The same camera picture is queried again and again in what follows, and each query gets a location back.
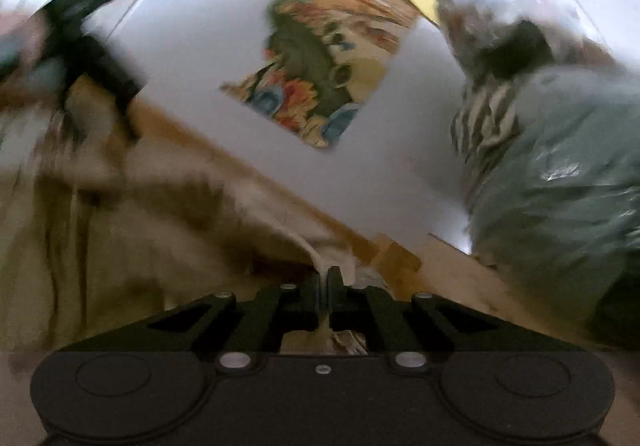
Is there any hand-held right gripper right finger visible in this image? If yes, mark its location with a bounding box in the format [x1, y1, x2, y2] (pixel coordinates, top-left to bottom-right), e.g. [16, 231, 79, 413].
[327, 266, 586, 371]

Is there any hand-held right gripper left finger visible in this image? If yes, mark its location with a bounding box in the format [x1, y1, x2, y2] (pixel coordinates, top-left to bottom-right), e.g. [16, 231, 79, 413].
[60, 273, 326, 369]

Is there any beige pillow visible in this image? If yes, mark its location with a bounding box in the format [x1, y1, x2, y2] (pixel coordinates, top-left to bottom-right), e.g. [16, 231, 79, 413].
[0, 76, 361, 352]

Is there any clear plastic bag of clothes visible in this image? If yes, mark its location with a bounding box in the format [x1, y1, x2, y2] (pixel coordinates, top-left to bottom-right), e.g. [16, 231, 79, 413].
[467, 66, 640, 342]

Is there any striped cloth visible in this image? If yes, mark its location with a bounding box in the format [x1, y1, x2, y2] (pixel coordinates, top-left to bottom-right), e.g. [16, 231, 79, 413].
[450, 74, 523, 167]

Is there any grey fluffy cloth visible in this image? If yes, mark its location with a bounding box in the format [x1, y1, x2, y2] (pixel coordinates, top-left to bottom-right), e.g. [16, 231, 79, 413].
[440, 0, 616, 82]

